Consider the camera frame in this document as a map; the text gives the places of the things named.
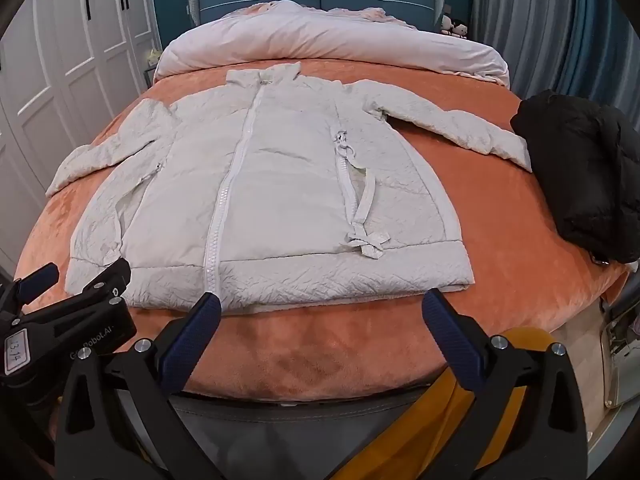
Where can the grey blue curtain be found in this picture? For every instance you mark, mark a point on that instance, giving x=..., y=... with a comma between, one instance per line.
x=550, y=25

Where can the white plastic device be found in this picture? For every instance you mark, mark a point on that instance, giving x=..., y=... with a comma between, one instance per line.
x=617, y=360

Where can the pale pink duvet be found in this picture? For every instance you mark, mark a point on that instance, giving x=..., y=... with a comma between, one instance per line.
x=325, y=35

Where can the yellow fabric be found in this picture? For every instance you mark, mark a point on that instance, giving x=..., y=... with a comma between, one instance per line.
x=442, y=410

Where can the orange plush blanket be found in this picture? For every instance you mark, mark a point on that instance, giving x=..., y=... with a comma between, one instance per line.
x=350, y=350

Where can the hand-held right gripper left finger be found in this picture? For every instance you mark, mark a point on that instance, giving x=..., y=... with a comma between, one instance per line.
x=192, y=335

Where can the white wardrobe doors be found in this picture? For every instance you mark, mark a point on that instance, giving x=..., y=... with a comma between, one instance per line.
x=65, y=60

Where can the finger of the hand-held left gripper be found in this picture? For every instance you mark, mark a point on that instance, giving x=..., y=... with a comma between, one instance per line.
x=107, y=277
x=42, y=277

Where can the black padded jacket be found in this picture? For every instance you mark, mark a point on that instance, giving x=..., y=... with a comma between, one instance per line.
x=585, y=170

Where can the small yellow object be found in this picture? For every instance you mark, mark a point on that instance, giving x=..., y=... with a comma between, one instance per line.
x=152, y=56

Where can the black and white plush toy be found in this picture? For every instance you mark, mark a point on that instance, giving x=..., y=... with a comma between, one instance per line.
x=452, y=27

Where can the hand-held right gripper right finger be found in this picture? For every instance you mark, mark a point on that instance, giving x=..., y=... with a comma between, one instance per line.
x=450, y=335

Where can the dark nightstand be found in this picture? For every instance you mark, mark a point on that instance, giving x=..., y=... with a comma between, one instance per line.
x=150, y=76

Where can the white padded jacket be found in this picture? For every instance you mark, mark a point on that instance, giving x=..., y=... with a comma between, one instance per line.
x=280, y=185

